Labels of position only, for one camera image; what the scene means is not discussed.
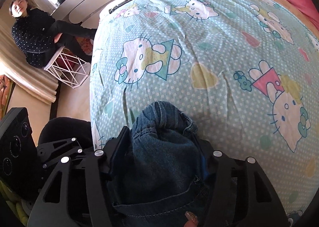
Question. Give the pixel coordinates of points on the blue denim pants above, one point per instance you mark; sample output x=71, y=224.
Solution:
x=161, y=176

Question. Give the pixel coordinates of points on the seated person in dark sweater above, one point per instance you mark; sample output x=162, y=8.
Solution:
x=38, y=35

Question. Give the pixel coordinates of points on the Hello Kitty blue bed sheet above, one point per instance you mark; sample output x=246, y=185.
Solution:
x=246, y=71

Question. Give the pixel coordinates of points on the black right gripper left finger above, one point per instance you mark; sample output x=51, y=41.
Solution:
x=74, y=183

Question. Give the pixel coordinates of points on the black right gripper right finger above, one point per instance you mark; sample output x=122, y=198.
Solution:
x=240, y=193

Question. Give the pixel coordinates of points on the right hand thumb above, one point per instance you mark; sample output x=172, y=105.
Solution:
x=192, y=220

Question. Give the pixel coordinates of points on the white wire stool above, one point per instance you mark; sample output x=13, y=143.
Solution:
x=68, y=68

